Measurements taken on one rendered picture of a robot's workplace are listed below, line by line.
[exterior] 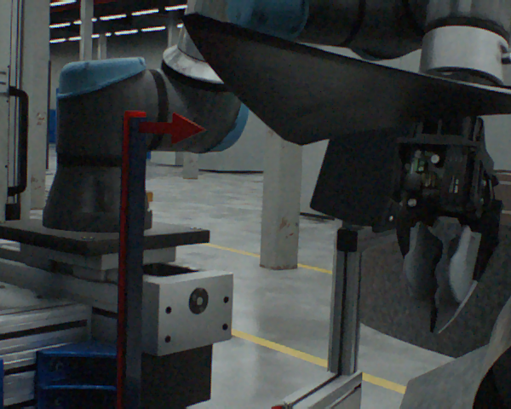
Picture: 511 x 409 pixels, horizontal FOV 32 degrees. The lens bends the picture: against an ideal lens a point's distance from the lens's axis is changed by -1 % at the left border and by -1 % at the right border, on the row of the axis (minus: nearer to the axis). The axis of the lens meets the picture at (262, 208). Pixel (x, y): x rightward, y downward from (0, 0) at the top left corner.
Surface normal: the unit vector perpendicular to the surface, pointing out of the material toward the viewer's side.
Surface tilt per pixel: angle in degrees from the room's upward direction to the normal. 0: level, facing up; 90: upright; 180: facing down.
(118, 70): 88
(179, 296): 90
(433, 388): 56
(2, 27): 90
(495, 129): 90
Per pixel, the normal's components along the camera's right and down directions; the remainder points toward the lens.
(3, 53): 0.90, 0.07
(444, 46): -0.59, -0.24
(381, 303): -0.91, 0.00
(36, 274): -0.64, 0.04
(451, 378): -0.79, -0.58
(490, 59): 0.50, -0.07
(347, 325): -0.44, 0.07
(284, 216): 0.62, 0.12
